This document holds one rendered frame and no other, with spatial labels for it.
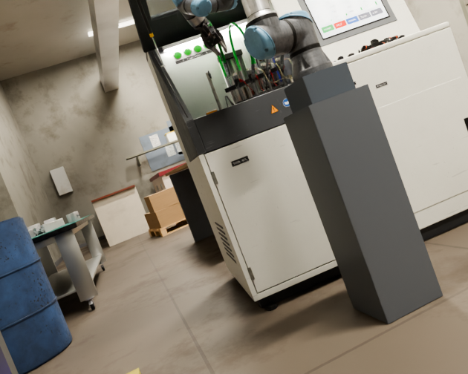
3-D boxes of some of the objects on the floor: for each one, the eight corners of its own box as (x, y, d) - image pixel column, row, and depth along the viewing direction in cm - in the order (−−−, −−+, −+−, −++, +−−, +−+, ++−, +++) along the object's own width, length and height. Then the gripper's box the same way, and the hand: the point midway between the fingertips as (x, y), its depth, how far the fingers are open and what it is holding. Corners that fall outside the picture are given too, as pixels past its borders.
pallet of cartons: (154, 240, 668) (138, 199, 664) (149, 236, 755) (135, 200, 751) (223, 211, 697) (209, 173, 693) (212, 210, 784) (198, 176, 780)
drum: (-17, 372, 297) (-71, 248, 291) (70, 329, 320) (23, 214, 315) (-28, 401, 244) (-94, 251, 238) (77, 348, 267) (21, 211, 262)
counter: (145, 222, 1094) (131, 188, 1088) (152, 229, 845) (134, 184, 839) (111, 236, 1074) (97, 200, 1068) (109, 247, 825) (91, 200, 819)
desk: (253, 216, 529) (228, 150, 524) (313, 219, 382) (279, 127, 377) (192, 243, 507) (164, 174, 502) (229, 257, 360) (192, 159, 354)
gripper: (191, 33, 200) (218, 67, 214) (210, 18, 198) (236, 53, 212) (188, 25, 206) (214, 58, 220) (206, 10, 204) (232, 45, 218)
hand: (222, 51), depth 217 cm, fingers closed
